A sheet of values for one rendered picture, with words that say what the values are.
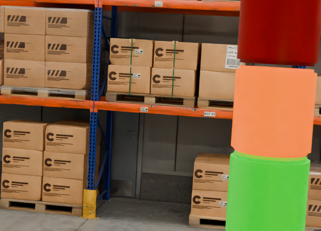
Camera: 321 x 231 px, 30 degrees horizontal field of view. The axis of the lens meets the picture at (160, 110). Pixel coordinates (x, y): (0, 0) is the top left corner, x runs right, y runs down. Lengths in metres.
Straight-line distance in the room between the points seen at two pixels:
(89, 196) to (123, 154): 1.44
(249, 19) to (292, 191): 0.11
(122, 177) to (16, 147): 1.87
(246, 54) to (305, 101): 0.05
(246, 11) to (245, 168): 0.09
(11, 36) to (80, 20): 1.00
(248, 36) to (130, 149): 9.09
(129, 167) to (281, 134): 9.14
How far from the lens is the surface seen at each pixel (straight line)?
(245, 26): 0.37
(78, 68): 8.17
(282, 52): 0.36
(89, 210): 8.31
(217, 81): 7.93
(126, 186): 9.55
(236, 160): 0.37
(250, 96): 0.36
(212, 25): 9.25
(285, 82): 0.36
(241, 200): 0.37
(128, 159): 9.47
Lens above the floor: 2.27
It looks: 5 degrees down
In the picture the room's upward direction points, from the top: 3 degrees clockwise
